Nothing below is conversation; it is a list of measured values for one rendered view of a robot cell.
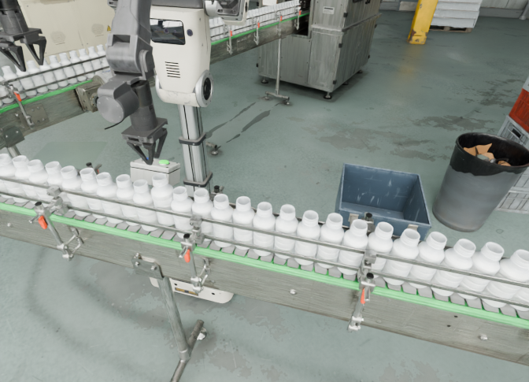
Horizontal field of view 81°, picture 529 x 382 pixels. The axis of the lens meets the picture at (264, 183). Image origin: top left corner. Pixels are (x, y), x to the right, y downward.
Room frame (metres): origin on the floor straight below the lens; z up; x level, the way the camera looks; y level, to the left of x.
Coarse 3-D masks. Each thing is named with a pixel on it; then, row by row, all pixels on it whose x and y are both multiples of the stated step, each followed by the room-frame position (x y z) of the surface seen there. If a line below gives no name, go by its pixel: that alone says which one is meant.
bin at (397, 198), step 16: (352, 176) 1.11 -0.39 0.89; (368, 176) 1.10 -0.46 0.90; (384, 176) 1.08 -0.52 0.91; (400, 176) 1.07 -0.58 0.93; (416, 176) 1.05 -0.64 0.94; (352, 192) 1.11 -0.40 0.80; (368, 192) 1.09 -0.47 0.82; (384, 192) 1.08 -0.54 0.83; (400, 192) 1.06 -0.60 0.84; (416, 192) 0.99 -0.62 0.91; (336, 208) 0.98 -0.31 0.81; (352, 208) 1.07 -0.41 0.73; (368, 208) 1.08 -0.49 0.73; (384, 208) 1.07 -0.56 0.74; (400, 208) 1.06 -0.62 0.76; (416, 208) 0.92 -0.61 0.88; (400, 224) 0.78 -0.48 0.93; (416, 224) 0.76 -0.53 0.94
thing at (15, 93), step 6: (294, 6) 4.21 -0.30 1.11; (300, 6) 4.67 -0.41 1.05; (276, 12) 3.82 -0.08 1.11; (294, 12) 4.21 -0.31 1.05; (300, 12) 4.17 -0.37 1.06; (252, 18) 3.44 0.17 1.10; (276, 18) 3.83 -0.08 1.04; (252, 24) 3.44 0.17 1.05; (258, 24) 3.41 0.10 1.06; (294, 24) 4.22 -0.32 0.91; (228, 30) 3.02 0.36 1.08; (276, 30) 3.84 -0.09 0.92; (258, 36) 3.43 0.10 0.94; (258, 42) 3.42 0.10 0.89; (156, 72) 2.26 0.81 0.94; (6, 84) 1.53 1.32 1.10; (12, 84) 1.51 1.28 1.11; (6, 90) 1.52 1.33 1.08; (12, 90) 1.50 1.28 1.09; (12, 96) 1.53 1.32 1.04; (18, 96) 1.50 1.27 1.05; (18, 102) 1.50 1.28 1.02; (24, 114) 1.50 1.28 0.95; (30, 126) 1.50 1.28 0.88
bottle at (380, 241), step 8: (384, 224) 0.54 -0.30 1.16; (376, 232) 0.53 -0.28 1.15; (384, 232) 0.51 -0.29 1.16; (392, 232) 0.52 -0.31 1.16; (368, 240) 0.53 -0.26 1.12; (376, 240) 0.52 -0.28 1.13; (384, 240) 0.51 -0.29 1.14; (368, 248) 0.52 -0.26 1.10; (376, 248) 0.50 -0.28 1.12; (384, 248) 0.50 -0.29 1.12; (376, 264) 0.50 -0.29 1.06; (384, 264) 0.51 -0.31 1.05
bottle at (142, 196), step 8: (136, 184) 0.68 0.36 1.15; (144, 184) 0.69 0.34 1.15; (136, 192) 0.66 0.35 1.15; (144, 192) 0.66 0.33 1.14; (136, 200) 0.65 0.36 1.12; (144, 200) 0.65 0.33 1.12; (152, 200) 0.66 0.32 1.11; (136, 208) 0.65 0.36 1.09; (144, 216) 0.64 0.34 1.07; (152, 216) 0.65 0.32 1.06; (160, 224) 0.67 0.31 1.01
